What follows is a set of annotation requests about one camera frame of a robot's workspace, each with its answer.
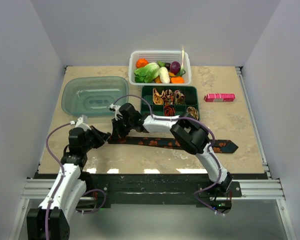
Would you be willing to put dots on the white toy radish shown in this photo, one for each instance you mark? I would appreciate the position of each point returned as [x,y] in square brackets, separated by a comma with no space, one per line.
[164,75]

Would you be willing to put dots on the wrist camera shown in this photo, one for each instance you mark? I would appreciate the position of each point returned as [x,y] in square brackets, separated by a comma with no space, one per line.
[81,122]
[116,109]

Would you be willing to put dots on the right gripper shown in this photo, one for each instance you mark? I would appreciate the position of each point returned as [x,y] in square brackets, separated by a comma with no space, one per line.
[117,133]

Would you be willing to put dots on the pink rectangular box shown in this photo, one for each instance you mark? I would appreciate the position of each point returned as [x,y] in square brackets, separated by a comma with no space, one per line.
[219,97]

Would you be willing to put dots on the green compartment tray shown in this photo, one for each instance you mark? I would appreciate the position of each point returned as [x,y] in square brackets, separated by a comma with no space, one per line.
[147,105]

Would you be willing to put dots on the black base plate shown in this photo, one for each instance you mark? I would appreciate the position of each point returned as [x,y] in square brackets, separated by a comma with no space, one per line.
[152,189]

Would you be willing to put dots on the teal transparent plastic bin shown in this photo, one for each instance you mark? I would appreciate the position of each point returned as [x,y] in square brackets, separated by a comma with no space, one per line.
[92,96]

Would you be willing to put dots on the rolled orange striped tie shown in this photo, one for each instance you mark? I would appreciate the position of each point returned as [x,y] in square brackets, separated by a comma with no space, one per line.
[169,111]

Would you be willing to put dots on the rolled yellow tie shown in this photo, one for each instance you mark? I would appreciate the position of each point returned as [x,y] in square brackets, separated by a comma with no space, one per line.
[158,96]

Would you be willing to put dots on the rolled brown beige tie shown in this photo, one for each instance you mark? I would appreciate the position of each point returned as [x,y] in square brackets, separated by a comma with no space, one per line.
[193,112]

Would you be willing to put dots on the orange toy pumpkin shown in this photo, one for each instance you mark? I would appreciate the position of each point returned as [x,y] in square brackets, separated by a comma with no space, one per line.
[141,62]

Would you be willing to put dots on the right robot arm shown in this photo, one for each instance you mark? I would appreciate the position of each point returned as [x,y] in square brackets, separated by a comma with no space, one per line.
[190,134]

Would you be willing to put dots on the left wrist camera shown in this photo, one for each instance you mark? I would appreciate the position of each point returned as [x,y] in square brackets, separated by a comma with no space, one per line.
[81,122]

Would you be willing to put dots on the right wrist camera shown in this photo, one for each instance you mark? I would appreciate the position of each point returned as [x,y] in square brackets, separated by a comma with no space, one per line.
[116,109]

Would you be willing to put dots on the green toy lettuce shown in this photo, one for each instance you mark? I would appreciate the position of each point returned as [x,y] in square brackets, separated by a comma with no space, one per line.
[147,73]

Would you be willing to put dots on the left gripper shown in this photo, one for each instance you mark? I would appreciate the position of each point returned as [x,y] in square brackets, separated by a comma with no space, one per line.
[100,137]

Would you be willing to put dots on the purple toy onion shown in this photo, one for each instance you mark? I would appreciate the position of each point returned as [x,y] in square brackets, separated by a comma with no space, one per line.
[175,67]

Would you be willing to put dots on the rolled patterned dark tie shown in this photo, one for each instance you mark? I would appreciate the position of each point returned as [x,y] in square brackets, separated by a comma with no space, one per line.
[168,97]

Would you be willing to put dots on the white perforated basket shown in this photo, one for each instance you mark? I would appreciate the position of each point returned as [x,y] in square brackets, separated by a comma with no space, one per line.
[165,56]

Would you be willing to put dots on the orange toy carrot slice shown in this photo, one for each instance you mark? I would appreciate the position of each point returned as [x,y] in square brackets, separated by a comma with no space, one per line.
[177,80]

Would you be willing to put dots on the dark orange floral tie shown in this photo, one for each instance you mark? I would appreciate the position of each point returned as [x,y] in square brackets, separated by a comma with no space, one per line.
[221,146]

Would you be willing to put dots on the rolled purple gold tie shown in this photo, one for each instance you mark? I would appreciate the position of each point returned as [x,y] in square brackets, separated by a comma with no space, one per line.
[179,97]

